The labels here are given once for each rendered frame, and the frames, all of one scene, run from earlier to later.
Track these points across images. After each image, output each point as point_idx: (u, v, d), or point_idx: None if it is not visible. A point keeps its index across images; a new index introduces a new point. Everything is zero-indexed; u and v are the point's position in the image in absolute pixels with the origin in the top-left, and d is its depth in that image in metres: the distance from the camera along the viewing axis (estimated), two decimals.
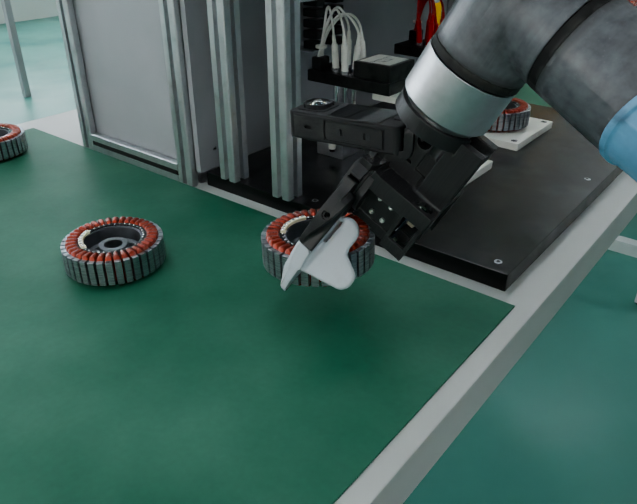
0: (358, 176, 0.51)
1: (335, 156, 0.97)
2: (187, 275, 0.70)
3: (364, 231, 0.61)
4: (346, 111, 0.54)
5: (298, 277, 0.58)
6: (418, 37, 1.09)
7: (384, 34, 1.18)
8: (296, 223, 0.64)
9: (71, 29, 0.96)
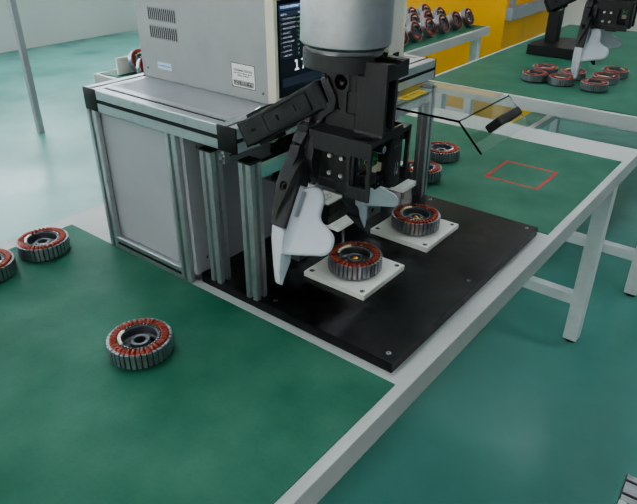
0: (299, 141, 0.53)
1: (294, 258, 1.35)
2: (188, 360, 1.09)
3: (377, 256, 1.27)
4: None
5: (342, 274, 1.25)
6: None
7: None
8: (346, 247, 1.30)
9: (105, 167, 1.34)
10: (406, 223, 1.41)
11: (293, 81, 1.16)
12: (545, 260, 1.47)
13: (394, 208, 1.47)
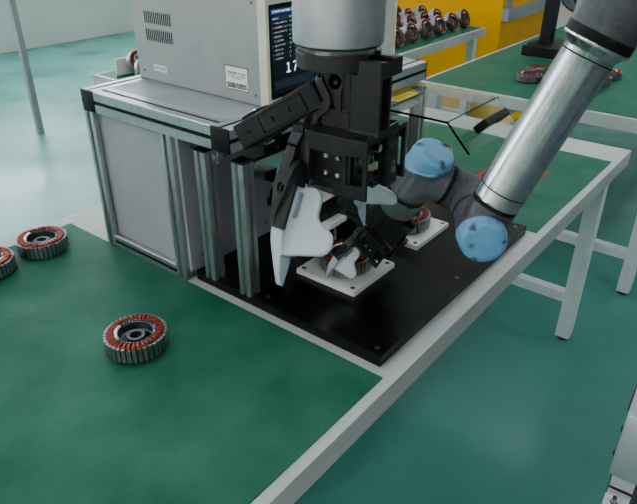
0: (295, 142, 0.53)
1: None
2: (182, 354, 1.12)
3: None
4: None
5: (333, 271, 1.28)
6: None
7: None
8: (337, 245, 1.34)
9: (102, 167, 1.38)
10: None
11: (285, 83, 1.19)
12: (533, 258, 1.50)
13: None
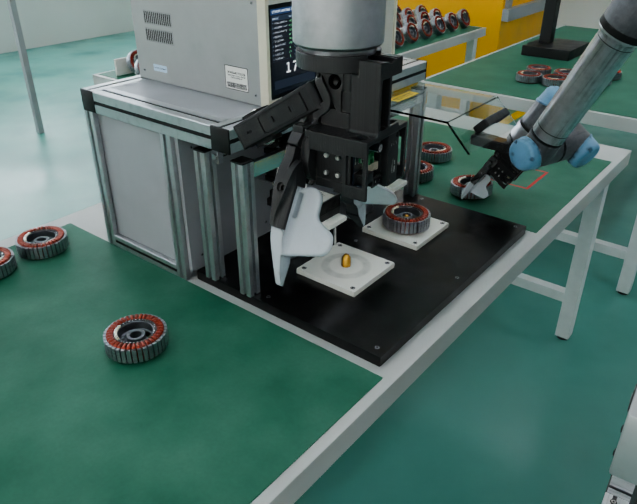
0: (295, 142, 0.53)
1: None
2: (182, 354, 1.12)
3: (489, 181, 1.70)
4: None
5: (466, 195, 1.67)
6: None
7: None
8: (462, 179, 1.73)
9: (102, 167, 1.38)
10: (404, 223, 1.43)
11: (285, 83, 1.19)
12: (533, 258, 1.50)
13: (383, 210, 1.49)
